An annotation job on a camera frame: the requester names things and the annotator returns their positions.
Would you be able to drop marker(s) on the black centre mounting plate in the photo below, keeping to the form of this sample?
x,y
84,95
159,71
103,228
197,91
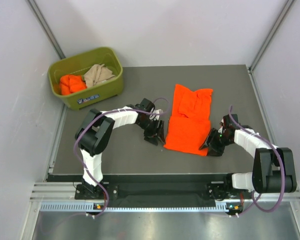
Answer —
x,y
161,195

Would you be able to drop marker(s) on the orange t-shirt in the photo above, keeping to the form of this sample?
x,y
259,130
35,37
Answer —
x,y
189,123

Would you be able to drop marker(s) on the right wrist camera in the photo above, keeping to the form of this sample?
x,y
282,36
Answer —
x,y
229,121

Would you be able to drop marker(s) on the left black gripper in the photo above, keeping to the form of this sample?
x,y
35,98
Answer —
x,y
153,132

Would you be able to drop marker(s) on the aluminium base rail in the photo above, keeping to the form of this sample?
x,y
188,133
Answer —
x,y
59,197

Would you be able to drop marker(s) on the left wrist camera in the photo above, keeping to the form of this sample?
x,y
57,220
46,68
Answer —
x,y
147,106

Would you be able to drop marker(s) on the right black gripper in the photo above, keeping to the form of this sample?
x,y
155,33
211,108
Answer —
x,y
216,150

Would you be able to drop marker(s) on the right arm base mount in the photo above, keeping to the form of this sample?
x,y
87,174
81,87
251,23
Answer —
x,y
224,190

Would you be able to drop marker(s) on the orange shirt in bin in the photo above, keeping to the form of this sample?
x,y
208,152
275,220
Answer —
x,y
70,84

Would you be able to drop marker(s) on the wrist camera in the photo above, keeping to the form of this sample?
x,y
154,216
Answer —
x,y
229,121
147,106

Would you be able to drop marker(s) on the olive green plastic bin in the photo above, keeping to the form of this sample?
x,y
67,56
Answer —
x,y
78,65

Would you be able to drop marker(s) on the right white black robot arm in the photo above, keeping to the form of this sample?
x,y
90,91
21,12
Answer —
x,y
272,166

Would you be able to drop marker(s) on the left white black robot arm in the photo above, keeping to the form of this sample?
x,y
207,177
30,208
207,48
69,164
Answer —
x,y
95,131

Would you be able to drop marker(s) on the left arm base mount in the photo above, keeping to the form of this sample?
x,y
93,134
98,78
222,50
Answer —
x,y
85,191

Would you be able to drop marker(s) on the beige shirt in bin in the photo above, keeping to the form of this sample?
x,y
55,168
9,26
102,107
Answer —
x,y
97,74

